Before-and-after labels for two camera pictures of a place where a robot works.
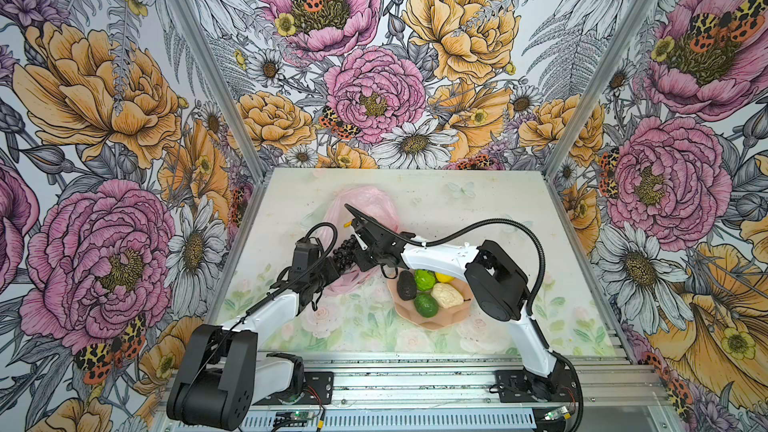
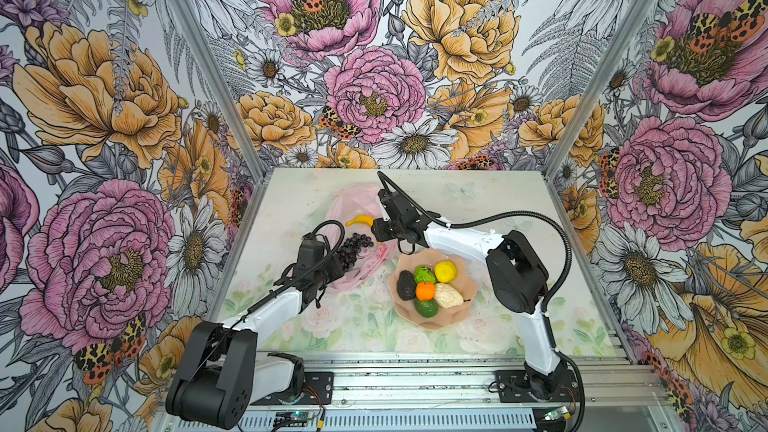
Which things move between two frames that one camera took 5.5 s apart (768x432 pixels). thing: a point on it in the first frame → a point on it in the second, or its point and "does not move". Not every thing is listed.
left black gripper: (332, 273) does not move
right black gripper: (362, 262) → (380, 232)
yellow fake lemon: (443, 278) does not move
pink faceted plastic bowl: (444, 316) does not move
